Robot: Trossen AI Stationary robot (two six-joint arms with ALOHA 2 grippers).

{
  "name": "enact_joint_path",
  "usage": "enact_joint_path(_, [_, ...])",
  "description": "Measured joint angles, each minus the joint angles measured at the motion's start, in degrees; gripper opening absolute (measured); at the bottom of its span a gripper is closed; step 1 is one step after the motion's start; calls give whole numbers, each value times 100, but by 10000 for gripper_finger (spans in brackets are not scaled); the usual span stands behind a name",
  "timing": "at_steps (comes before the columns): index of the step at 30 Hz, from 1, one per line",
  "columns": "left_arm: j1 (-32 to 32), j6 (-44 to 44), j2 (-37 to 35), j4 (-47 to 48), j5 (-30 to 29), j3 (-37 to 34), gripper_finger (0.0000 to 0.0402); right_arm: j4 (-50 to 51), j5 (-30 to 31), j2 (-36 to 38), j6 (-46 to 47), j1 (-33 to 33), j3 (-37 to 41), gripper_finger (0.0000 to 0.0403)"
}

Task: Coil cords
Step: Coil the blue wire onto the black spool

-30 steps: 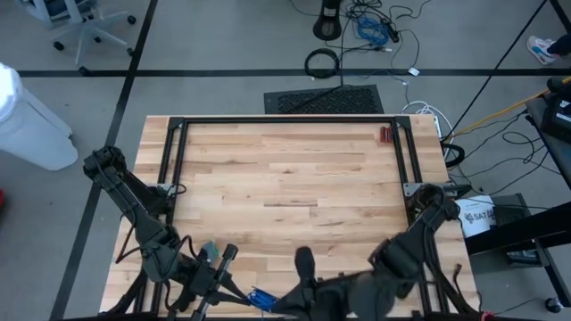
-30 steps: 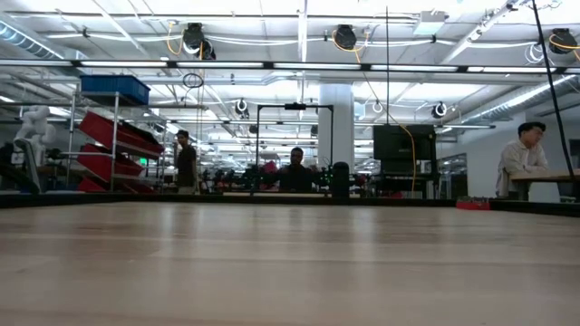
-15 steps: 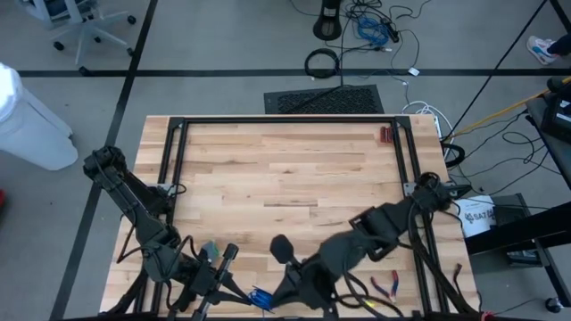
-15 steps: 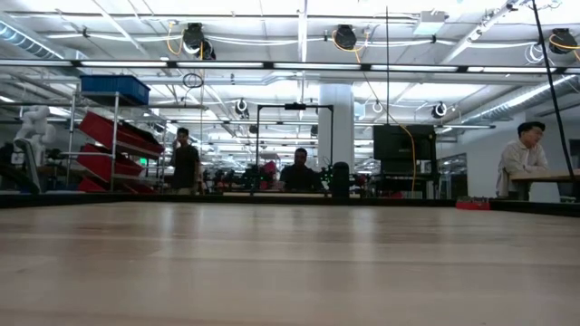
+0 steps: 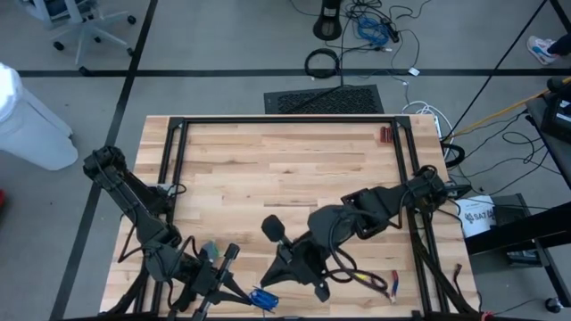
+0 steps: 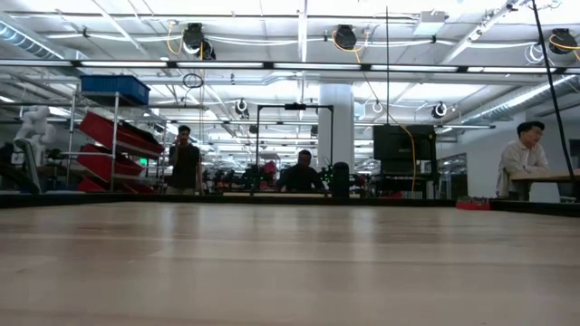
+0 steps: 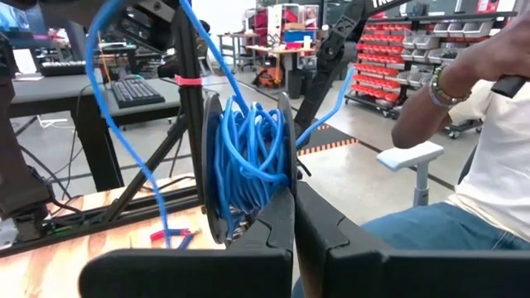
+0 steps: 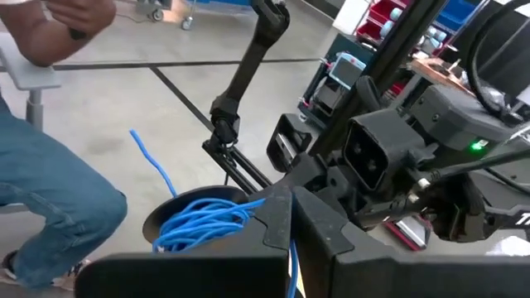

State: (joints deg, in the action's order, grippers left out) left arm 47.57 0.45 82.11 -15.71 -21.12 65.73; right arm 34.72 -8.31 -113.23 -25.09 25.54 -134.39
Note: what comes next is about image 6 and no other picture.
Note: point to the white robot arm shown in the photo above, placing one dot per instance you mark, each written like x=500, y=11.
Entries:
x=36, y=131

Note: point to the background black robot arm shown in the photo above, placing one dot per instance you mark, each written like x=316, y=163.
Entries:
x=256, y=174
x=325, y=174

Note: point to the person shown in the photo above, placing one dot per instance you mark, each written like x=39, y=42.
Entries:
x=521, y=158
x=185, y=163
x=300, y=179

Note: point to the black cylinder stand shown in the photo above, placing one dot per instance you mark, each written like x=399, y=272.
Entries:
x=341, y=179

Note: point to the white pillar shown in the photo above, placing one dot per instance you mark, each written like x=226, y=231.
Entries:
x=337, y=117

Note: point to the black equipment cabinet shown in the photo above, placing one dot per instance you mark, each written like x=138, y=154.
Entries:
x=399, y=142

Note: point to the long ceiling light strip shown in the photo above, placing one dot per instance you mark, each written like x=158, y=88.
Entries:
x=226, y=64

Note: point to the shelf rack with red bins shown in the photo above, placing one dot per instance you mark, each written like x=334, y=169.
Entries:
x=113, y=131

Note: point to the small red block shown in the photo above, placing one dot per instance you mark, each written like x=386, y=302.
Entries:
x=473, y=204

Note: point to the blue plastic bin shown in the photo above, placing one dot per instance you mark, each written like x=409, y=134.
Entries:
x=113, y=88

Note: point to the wooden desk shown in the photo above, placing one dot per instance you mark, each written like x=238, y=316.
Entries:
x=544, y=176

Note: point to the office chair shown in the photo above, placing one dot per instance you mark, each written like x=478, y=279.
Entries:
x=29, y=167

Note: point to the black gantry frame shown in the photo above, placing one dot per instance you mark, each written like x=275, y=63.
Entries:
x=294, y=106

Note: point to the silver ventilation duct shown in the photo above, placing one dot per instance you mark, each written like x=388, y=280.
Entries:
x=27, y=41

